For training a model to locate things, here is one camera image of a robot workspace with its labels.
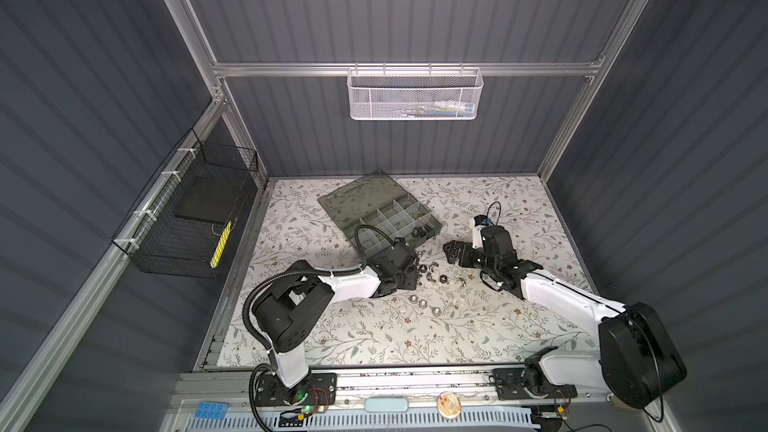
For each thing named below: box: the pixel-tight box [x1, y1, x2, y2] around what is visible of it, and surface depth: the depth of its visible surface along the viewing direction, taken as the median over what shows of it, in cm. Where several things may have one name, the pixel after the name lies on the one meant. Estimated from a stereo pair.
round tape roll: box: [436, 391, 462, 418], surface depth 72 cm
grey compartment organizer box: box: [317, 169, 443, 256], surface depth 114 cm
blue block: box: [194, 402, 229, 420], surface depth 71 cm
